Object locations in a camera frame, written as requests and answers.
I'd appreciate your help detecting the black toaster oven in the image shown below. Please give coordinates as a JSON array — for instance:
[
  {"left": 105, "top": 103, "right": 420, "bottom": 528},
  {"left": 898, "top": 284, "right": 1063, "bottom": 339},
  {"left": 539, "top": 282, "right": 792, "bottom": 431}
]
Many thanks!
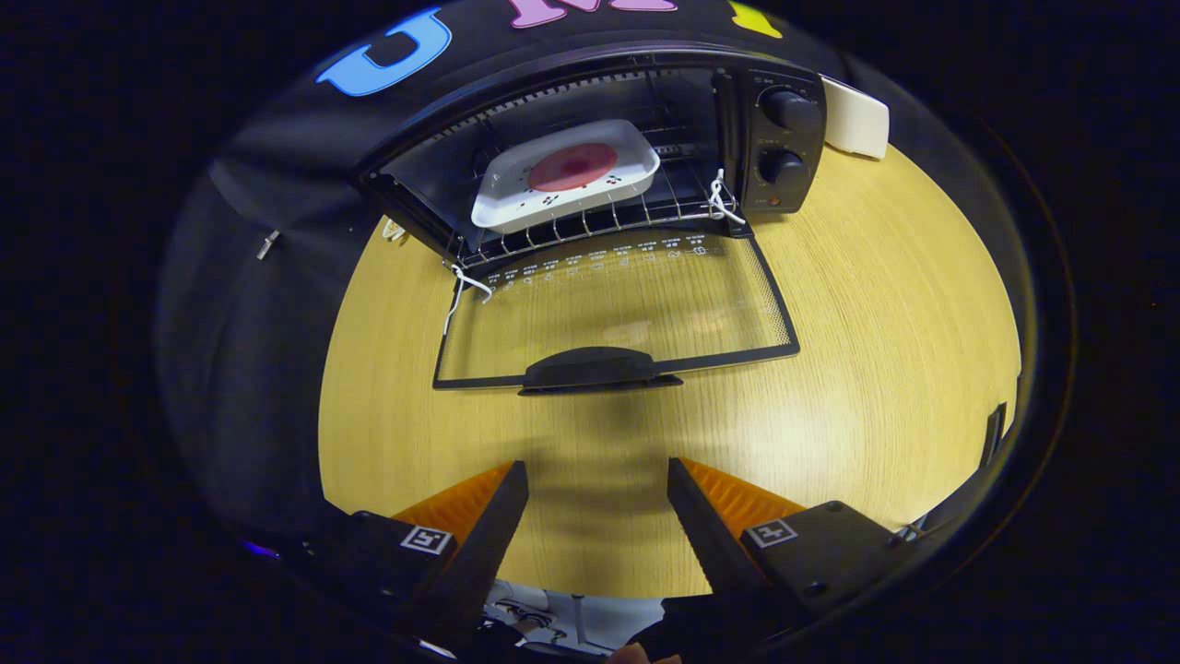
[{"left": 354, "top": 44, "right": 829, "bottom": 398}]

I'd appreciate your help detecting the white toaster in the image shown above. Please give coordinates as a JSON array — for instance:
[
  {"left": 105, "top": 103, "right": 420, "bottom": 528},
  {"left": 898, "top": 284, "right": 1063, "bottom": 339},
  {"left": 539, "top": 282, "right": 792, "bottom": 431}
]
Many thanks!
[{"left": 819, "top": 75, "right": 891, "bottom": 161}]

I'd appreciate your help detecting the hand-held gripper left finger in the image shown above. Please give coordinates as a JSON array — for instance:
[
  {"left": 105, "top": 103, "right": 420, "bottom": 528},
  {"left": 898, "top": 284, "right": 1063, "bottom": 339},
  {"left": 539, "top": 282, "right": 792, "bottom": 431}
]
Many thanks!
[{"left": 309, "top": 460, "right": 531, "bottom": 654}]

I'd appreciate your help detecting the white square plate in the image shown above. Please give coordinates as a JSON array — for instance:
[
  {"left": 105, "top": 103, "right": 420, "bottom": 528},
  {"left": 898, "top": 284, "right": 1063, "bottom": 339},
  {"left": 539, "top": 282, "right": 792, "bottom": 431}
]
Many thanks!
[{"left": 470, "top": 118, "right": 662, "bottom": 235}]

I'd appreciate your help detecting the pink round food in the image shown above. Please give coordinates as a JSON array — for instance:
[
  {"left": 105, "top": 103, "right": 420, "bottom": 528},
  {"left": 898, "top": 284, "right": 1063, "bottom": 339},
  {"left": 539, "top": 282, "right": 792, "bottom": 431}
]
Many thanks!
[{"left": 527, "top": 142, "right": 620, "bottom": 194}]

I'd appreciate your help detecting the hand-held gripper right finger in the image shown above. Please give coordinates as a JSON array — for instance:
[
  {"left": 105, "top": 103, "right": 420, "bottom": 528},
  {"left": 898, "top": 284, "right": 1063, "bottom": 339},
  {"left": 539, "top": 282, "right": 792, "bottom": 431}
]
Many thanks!
[{"left": 666, "top": 456, "right": 914, "bottom": 646}]

